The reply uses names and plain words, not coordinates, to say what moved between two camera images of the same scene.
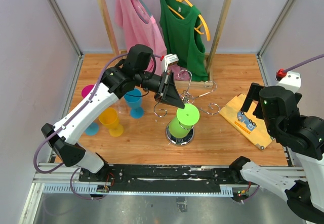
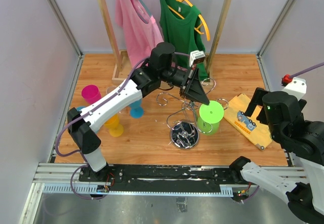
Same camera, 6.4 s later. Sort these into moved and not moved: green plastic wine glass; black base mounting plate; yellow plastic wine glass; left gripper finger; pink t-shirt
Moved: green plastic wine glass; left gripper finger
Not moved: yellow plastic wine glass; pink t-shirt; black base mounting plate
